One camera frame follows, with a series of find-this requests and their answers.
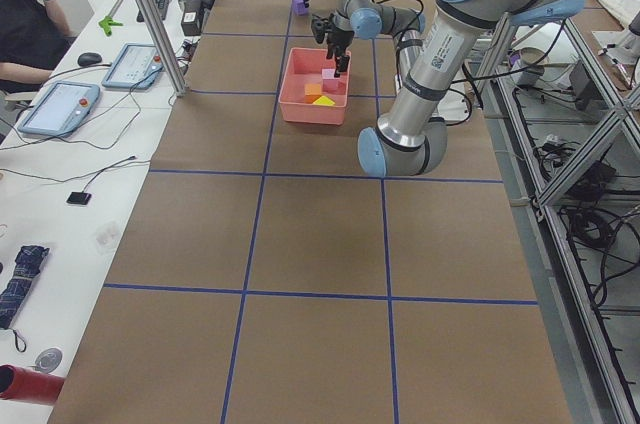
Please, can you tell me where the purple foam cube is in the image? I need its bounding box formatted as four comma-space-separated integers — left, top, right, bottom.
291, 0, 309, 16

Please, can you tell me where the pink foam cube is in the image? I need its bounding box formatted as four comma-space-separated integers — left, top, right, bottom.
321, 68, 340, 93

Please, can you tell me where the orange foam cube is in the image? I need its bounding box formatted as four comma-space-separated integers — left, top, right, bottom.
304, 83, 323, 104

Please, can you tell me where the yellow foam cube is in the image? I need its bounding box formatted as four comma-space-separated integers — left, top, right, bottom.
313, 95, 335, 107

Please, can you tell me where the pink plastic bin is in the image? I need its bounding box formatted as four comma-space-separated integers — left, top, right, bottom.
279, 47, 351, 125

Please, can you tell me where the black box with label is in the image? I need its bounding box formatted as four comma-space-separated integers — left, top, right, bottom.
181, 0, 204, 37

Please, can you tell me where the far teach pendant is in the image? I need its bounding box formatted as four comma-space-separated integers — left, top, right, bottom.
102, 43, 163, 90

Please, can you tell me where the teach pendant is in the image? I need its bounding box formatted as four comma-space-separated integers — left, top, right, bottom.
102, 43, 163, 90
18, 81, 101, 137

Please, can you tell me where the green plastic clamp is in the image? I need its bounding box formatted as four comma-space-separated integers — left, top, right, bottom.
98, 15, 123, 37

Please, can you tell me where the black computer mouse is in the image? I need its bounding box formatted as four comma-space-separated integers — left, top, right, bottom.
77, 52, 103, 67

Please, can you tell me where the near teach pendant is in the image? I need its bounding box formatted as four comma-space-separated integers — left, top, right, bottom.
18, 81, 101, 137

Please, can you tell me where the seated person in black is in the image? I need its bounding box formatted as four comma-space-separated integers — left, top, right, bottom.
1, 0, 71, 93

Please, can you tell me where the small black puck device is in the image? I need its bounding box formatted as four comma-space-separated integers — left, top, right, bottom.
66, 191, 92, 206

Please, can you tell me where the folded blue umbrella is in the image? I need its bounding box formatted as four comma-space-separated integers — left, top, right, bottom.
1, 245, 50, 330

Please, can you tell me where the round metal lid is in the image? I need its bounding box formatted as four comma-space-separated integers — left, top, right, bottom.
34, 347, 63, 374

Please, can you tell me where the red cylinder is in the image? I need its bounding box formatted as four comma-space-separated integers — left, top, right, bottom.
1, 364, 65, 405

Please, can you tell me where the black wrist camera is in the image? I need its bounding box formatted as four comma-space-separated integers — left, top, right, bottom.
310, 14, 331, 44

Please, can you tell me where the aluminium frame post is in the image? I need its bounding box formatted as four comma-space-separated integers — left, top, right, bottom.
135, 0, 187, 97

